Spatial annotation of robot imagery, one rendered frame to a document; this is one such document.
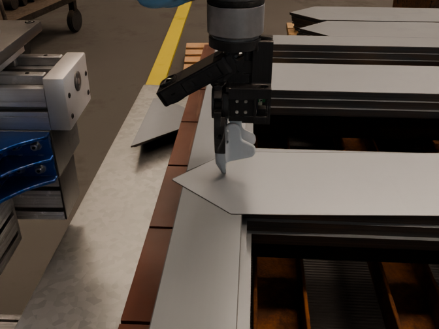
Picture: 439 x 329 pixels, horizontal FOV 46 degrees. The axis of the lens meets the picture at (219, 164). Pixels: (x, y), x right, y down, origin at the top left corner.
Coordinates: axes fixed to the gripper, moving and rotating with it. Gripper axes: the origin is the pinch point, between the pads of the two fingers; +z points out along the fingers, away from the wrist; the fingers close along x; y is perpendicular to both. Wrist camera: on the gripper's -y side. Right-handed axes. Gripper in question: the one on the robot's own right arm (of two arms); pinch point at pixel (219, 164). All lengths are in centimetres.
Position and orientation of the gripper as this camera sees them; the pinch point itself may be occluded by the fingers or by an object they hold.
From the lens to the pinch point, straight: 78.8
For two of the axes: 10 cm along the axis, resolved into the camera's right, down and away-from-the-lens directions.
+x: 0.6, -5.0, 8.7
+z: 0.0, 8.7, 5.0
